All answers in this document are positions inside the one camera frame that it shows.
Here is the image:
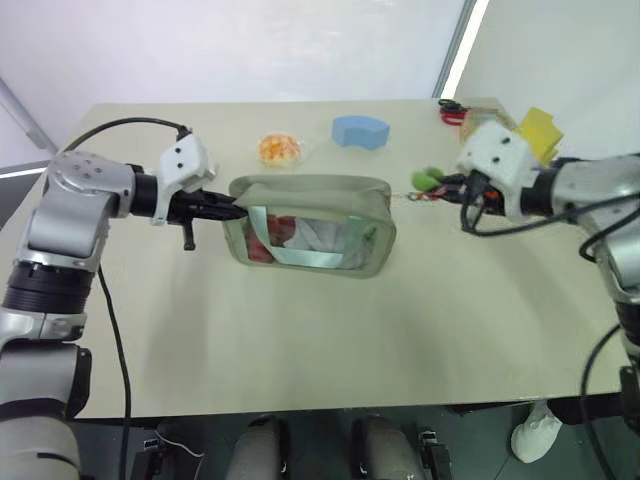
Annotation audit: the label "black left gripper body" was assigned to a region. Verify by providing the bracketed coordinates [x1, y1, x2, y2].
[167, 191, 214, 251]

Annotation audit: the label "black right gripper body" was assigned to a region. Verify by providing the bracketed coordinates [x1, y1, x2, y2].
[462, 169, 506, 217]

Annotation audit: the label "green plush keychain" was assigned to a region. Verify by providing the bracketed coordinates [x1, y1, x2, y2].
[399, 166, 451, 203]

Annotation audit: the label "clear beige-trimmed zipper pouch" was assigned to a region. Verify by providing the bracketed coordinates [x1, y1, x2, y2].
[222, 173, 399, 280]

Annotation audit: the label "red item inside pouch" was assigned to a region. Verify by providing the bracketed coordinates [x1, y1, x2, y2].
[246, 215, 297, 262]

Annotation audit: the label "white item inside pouch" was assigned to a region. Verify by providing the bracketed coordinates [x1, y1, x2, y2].
[287, 217, 354, 267]

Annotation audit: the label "red and black scissors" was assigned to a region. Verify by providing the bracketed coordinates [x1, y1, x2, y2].
[438, 98, 467, 127]

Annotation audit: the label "orange fruit in plastic bag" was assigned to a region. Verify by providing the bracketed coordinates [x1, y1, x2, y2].
[257, 132, 305, 169]

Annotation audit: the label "yellow sponge cloths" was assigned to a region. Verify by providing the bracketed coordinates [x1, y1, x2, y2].
[518, 106, 566, 162]

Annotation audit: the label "blue curved foam block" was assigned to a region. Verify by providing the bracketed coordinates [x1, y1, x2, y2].
[331, 115, 393, 152]

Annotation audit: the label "white shoe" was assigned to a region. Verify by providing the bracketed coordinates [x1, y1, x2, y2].
[510, 399, 564, 464]

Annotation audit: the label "black box under table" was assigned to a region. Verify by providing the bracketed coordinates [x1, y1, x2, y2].
[130, 432, 169, 480]
[418, 428, 454, 480]

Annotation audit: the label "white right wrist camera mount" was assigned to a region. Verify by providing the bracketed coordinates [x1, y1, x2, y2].
[454, 122, 544, 219]

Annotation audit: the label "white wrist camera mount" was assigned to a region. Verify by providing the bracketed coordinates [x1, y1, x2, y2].
[454, 122, 544, 219]
[152, 133, 219, 227]

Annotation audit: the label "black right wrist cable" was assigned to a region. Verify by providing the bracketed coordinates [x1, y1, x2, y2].
[459, 172, 640, 262]

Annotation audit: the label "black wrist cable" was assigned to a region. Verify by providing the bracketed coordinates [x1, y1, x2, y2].
[459, 172, 640, 262]
[62, 116, 195, 152]

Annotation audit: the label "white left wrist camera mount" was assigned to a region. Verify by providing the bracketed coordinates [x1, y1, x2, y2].
[152, 133, 219, 227]

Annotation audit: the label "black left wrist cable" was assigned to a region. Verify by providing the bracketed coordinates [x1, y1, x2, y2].
[62, 116, 195, 152]

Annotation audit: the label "grey wall frame with light strip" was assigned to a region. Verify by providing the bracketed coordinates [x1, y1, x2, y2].
[428, 0, 492, 100]

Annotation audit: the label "black left arm hanging cable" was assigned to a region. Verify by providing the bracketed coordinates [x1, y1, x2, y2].
[96, 263, 134, 480]

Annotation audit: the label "black arm hanging cable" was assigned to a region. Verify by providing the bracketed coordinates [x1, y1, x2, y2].
[96, 263, 134, 480]
[579, 322, 624, 427]

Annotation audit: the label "grey slanted frame bar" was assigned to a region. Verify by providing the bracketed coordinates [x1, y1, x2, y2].
[0, 74, 59, 157]

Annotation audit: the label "black right arm hanging cable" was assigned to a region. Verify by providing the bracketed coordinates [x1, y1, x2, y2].
[579, 322, 624, 427]

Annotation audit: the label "thin white wire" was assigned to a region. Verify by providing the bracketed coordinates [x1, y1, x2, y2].
[156, 428, 206, 459]

